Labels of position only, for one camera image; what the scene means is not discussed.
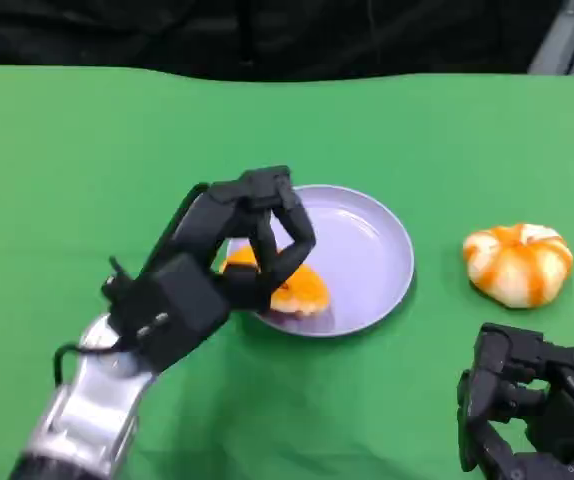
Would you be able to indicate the lilac plate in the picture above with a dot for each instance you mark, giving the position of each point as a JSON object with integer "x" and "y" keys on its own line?
{"x": 367, "y": 250}

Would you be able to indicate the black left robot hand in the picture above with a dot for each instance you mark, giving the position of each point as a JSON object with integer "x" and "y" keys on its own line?
{"x": 217, "y": 220}

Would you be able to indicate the green cloth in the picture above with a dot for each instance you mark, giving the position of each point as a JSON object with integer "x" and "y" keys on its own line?
{"x": 117, "y": 150}

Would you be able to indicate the grey metal frame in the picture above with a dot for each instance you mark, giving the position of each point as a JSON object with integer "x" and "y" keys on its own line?
{"x": 572, "y": 40}

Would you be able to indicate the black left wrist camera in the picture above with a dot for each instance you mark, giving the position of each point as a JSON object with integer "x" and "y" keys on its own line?
{"x": 177, "y": 310}

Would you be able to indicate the orange and white bread roll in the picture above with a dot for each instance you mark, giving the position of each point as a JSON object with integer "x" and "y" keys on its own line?
{"x": 304, "y": 295}
{"x": 517, "y": 265}

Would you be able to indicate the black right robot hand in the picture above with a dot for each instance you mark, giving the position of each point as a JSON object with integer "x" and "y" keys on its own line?
{"x": 567, "y": 400}

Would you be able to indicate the black background curtain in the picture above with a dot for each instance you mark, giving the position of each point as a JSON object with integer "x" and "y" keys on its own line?
{"x": 267, "y": 35}

